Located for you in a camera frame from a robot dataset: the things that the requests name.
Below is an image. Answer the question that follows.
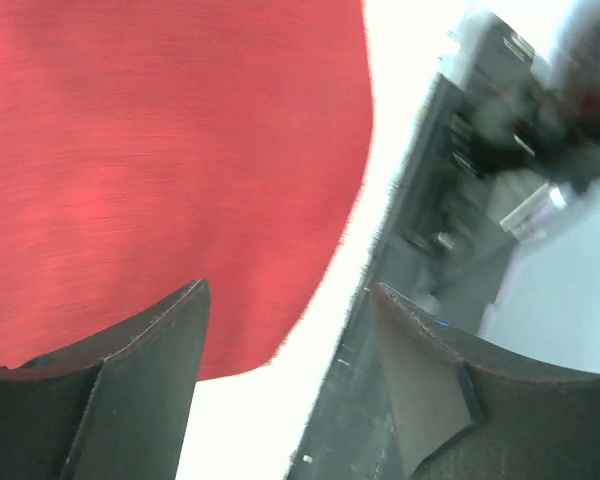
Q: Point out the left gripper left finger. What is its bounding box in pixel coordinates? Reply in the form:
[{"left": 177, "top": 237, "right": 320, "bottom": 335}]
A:
[{"left": 0, "top": 280, "right": 211, "bottom": 480}]

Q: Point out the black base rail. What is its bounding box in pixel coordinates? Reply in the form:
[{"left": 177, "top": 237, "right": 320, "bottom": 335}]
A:
[{"left": 284, "top": 12, "right": 600, "bottom": 480}]

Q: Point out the dark red cloth napkin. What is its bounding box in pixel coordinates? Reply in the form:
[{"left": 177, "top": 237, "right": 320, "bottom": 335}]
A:
[{"left": 0, "top": 0, "right": 372, "bottom": 380}]

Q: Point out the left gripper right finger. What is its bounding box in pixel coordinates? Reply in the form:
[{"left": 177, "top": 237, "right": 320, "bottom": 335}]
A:
[{"left": 370, "top": 284, "right": 600, "bottom": 479}]

